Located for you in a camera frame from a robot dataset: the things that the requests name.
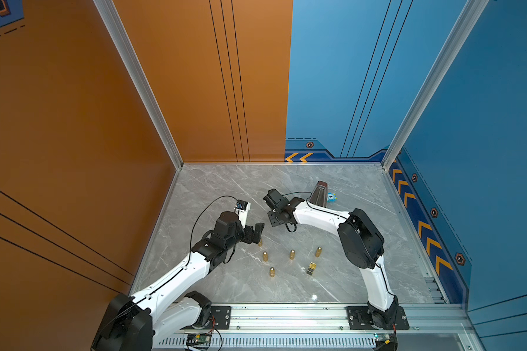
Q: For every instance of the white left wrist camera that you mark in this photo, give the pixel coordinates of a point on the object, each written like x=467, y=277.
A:
x=242, y=209

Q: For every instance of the dark red wooden metronome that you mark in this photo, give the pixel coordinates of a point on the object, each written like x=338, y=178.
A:
x=319, y=196

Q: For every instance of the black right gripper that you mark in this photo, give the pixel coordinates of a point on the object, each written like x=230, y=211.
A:
x=271, y=221

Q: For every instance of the green circuit board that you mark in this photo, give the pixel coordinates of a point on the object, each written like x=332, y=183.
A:
x=388, y=342
x=198, y=341

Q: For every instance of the aluminium corner post right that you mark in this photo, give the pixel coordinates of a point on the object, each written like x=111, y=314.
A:
x=462, y=28

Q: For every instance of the aluminium corner post left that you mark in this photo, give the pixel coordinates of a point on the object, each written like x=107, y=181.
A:
x=113, y=23

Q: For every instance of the aluminium corner post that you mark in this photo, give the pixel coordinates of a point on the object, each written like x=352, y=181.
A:
x=113, y=23
x=462, y=28

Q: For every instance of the blue owl number block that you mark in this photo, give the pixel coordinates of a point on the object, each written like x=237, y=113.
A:
x=331, y=198

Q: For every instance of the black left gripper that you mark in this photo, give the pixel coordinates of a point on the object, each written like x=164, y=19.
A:
x=248, y=238

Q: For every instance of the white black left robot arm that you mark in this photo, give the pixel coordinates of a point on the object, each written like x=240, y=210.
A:
x=142, y=320

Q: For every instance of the green circuit board left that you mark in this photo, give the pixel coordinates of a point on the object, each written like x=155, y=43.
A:
x=198, y=341

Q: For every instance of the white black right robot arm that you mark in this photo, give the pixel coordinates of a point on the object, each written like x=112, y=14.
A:
x=362, y=243

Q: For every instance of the black gold square lipstick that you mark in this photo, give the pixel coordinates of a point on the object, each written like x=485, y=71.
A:
x=311, y=269

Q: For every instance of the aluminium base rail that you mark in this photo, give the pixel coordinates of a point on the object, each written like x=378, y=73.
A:
x=334, y=318

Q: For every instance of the green circuit board right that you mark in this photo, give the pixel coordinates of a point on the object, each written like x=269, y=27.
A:
x=388, y=342

